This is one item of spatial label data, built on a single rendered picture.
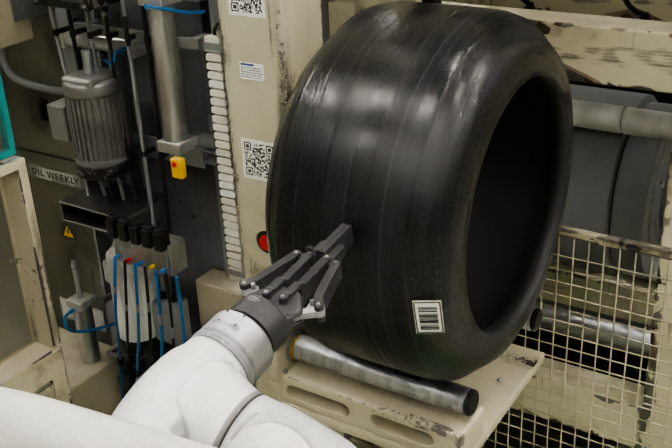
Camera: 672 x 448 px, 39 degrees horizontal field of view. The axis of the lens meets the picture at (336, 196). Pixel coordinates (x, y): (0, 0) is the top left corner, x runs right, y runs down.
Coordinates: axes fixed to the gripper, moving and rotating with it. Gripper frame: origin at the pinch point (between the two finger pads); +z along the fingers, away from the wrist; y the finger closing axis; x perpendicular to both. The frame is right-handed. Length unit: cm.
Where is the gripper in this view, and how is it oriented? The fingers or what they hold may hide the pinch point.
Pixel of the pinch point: (335, 246)
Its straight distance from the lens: 126.3
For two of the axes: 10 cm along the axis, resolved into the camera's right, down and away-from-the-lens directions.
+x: 1.2, 8.5, 5.1
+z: 5.2, -5.0, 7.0
